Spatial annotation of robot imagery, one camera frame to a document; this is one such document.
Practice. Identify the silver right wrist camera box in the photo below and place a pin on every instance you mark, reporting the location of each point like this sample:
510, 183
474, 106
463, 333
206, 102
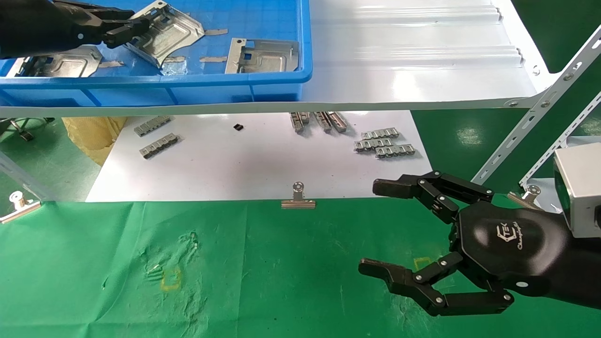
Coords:
582, 188

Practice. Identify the beige tape strip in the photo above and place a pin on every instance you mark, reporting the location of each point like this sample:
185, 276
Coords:
213, 59
176, 59
112, 64
217, 32

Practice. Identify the stamped metal bracket part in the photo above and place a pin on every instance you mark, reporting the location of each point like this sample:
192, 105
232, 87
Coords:
178, 35
267, 58
70, 65

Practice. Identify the green table cloth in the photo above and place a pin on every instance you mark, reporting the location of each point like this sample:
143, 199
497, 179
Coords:
281, 281

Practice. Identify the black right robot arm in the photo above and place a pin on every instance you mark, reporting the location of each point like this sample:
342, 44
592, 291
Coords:
589, 272

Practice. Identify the white slotted angle bar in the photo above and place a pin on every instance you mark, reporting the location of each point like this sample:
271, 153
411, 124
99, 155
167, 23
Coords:
540, 108
563, 136

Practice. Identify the white sheet metal shelf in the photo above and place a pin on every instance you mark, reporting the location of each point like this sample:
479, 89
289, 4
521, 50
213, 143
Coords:
399, 70

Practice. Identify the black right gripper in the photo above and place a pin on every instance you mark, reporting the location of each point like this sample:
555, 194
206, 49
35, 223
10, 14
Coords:
507, 244

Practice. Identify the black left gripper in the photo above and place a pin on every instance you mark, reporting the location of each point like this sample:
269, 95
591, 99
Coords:
51, 28

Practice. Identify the clear plastic bar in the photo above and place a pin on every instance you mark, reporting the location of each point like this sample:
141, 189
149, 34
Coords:
23, 178

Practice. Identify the silver binder clip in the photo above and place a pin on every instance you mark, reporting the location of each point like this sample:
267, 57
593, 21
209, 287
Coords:
19, 212
298, 203
530, 192

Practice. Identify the small grey metal clip strip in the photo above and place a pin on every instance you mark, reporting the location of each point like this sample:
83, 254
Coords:
151, 126
380, 134
370, 145
395, 150
158, 146

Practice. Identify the blue plastic bin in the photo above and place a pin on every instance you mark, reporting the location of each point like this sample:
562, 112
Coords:
263, 91

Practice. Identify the grey metal rail piece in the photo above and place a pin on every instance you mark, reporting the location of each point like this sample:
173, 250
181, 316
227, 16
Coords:
323, 122
305, 117
338, 122
296, 123

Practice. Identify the white paper sheet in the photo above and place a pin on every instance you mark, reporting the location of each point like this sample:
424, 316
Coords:
235, 164

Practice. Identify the beige plastic bag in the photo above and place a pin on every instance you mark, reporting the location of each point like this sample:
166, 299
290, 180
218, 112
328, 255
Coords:
94, 136

